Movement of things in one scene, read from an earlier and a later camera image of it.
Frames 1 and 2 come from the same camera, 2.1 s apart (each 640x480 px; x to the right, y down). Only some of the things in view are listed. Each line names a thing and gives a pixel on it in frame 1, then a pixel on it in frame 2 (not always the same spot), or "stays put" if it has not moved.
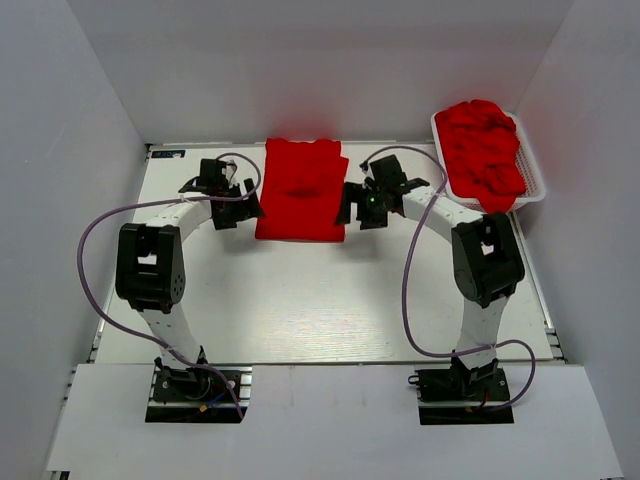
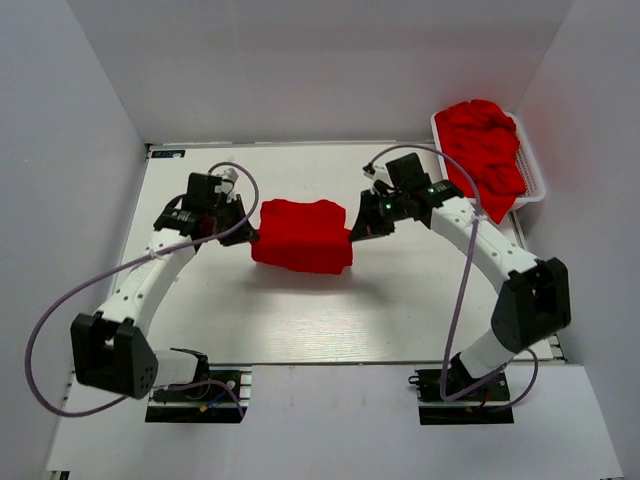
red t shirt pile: x=480 y=155 stays put
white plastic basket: x=535 y=187 stays put
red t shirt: x=303 y=191 -> x=305 y=236
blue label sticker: x=168 y=153 stays put
